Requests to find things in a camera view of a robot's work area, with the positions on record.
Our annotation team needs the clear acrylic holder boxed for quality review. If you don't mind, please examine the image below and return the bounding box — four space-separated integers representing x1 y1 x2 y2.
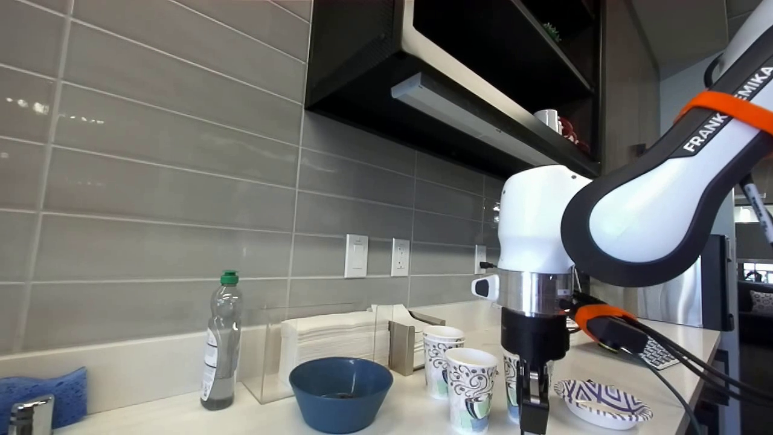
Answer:
239 313 387 403

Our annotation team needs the blue patterned paper plate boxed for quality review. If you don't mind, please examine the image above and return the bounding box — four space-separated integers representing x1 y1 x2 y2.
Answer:
555 379 650 430

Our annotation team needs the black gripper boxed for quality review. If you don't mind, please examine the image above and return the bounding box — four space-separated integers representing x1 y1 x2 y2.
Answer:
500 309 569 435

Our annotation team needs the white light switch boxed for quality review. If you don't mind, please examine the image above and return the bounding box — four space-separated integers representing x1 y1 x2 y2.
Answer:
392 240 411 277

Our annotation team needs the dark upper cabinet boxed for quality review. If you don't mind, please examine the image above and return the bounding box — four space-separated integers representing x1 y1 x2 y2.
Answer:
302 0 601 182

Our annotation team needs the black cable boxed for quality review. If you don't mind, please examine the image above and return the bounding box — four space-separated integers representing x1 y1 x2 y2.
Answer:
573 298 773 406

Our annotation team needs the blue sponge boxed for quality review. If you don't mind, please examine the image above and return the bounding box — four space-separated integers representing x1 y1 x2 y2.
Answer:
0 367 88 435

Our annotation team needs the white wall outlet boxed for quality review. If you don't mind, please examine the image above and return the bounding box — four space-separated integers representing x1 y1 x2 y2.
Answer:
346 234 367 278

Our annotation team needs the patterned paper cup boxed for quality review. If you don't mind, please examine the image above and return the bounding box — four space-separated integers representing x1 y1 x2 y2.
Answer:
445 349 497 435
422 326 464 400
502 352 520 425

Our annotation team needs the blue bowl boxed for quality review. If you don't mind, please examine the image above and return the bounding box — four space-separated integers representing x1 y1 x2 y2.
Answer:
288 358 394 432

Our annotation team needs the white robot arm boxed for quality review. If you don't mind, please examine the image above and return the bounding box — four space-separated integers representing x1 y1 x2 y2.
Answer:
497 0 773 435

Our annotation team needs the clear soap bottle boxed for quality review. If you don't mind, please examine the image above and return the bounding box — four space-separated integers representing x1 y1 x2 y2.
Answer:
200 271 244 412

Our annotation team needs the keyboard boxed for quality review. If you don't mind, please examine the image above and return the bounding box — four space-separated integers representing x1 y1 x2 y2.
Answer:
640 339 675 371

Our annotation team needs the napkin holder with napkins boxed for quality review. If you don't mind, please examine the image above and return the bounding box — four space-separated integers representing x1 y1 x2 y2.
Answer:
370 306 445 376

